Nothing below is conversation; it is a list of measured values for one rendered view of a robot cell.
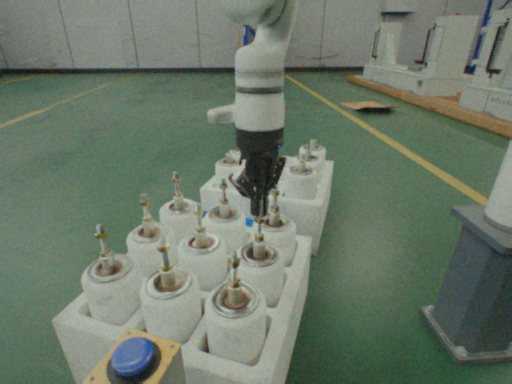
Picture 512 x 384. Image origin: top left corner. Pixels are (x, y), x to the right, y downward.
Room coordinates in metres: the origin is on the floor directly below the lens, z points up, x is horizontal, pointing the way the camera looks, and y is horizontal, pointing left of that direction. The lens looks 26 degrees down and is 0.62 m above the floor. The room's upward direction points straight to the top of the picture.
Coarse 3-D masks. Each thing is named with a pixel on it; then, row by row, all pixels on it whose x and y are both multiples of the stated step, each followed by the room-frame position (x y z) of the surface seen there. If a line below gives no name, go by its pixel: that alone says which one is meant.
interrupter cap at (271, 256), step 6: (246, 246) 0.50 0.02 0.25; (252, 246) 0.50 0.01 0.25; (270, 246) 0.50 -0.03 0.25; (240, 252) 0.48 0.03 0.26; (246, 252) 0.48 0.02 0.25; (252, 252) 0.48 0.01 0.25; (270, 252) 0.48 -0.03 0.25; (276, 252) 0.48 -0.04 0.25; (240, 258) 0.46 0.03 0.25; (246, 258) 0.46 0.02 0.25; (252, 258) 0.46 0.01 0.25; (258, 258) 0.47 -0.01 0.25; (264, 258) 0.47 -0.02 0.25; (270, 258) 0.46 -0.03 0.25; (276, 258) 0.46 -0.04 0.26; (246, 264) 0.45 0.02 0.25; (252, 264) 0.44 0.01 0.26; (258, 264) 0.44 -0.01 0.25; (264, 264) 0.44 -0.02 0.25; (270, 264) 0.45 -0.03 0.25
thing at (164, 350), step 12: (120, 336) 0.25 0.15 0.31; (132, 336) 0.25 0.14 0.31; (144, 336) 0.25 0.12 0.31; (156, 336) 0.25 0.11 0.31; (156, 348) 0.23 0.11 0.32; (168, 348) 0.23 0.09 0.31; (108, 360) 0.22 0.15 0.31; (156, 360) 0.22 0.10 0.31; (168, 360) 0.22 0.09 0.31; (96, 372) 0.20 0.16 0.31; (108, 372) 0.20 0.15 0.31; (144, 372) 0.20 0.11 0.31; (156, 372) 0.20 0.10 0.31
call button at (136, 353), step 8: (136, 336) 0.23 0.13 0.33; (120, 344) 0.22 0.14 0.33; (128, 344) 0.22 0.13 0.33; (136, 344) 0.22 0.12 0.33; (144, 344) 0.22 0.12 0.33; (152, 344) 0.23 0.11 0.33; (120, 352) 0.21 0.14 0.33; (128, 352) 0.21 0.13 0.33; (136, 352) 0.21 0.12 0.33; (144, 352) 0.21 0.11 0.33; (152, 352) 0.22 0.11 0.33; (112, 360) 0.21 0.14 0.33; (120, 360) 0.21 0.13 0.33; (128, 360) 0.21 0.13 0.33; (136, 360) 0.21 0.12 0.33; (144, 360) 0.21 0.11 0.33; (120, 368) 0.20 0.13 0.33; (128, 368) 0.20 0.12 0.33; (136, 368) 0.20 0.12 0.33; (144, 368) 0.20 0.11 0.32; (128, 376) 0.20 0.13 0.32
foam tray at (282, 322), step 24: (288, 288) 0.46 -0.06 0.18; (72, 312) 0.41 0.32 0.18; (288, 312) 0.41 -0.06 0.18; (72, 336) 0.38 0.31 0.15; (96, 336) 0.36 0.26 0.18; (192, 336) 0.36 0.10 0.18; (288, 336) 0.40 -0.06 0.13; (72, 360) 0.38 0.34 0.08; (96, 360) 0.36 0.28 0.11; (192, 360) 0.31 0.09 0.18; (216, 360) 0.31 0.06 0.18; (264, 360) 0.31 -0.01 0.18; (288, 360) 0.41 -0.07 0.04
